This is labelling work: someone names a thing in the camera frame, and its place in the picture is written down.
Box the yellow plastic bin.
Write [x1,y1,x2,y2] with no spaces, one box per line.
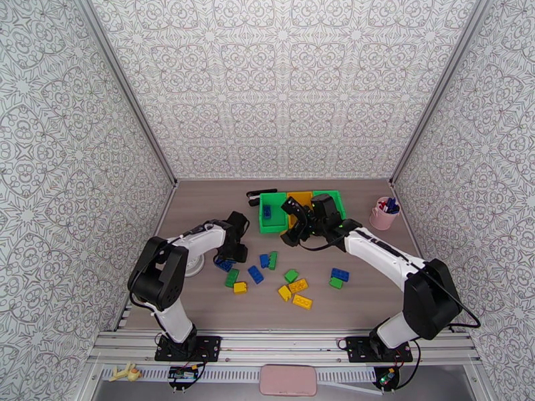
[285,190,315,238]

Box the green plastic bin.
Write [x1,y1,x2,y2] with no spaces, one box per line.
[258,192,290,235]
[312,189,348,223]

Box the white round disc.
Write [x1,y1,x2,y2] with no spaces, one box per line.
[183,253,206,279]

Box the black stapler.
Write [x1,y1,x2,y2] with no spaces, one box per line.
[245,188,279,207]

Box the pink metal cup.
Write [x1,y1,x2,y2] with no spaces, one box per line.
[369,196,401,231]

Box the pink pad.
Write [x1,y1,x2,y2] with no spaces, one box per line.
[259,364,318,398]

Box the yellow toy figure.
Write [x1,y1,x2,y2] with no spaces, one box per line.
[112,363,143,382]

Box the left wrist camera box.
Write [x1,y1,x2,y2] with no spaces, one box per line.
[227,210,251,236]

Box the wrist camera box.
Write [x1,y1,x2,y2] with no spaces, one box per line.
[311,193,340,229]
[227,210,251,236]

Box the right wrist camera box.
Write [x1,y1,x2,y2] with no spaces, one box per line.
[311,193,340,229]

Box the aluminium side rail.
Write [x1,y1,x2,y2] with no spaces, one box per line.
[391,182,427,265]

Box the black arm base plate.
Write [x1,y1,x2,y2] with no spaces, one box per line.
[154,336,221,363]
[346,336,414,363]

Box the aluminium table rail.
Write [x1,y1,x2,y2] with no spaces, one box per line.
[90,328,482,368]

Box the white slotted cable duct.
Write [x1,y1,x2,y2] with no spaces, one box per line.
[100,367,377,384]

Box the aluminium frame post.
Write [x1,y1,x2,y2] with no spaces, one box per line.
[73,0,179,188]
[389,0,490,188]

